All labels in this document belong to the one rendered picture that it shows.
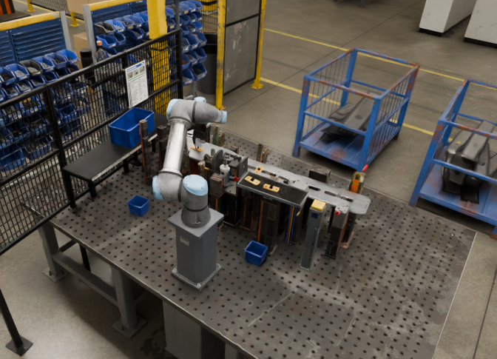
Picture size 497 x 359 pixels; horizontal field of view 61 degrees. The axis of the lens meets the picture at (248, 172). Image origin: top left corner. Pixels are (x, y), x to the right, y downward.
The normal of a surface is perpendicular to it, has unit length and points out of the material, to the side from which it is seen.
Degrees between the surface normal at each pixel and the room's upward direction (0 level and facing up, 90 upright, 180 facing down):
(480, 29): 90
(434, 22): 90
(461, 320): 0
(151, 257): 0
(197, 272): 91
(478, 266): 0
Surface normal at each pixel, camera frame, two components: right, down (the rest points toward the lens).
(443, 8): -0.61, 0.43
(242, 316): 0.06, -0.82
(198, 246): 0.18, 0.58
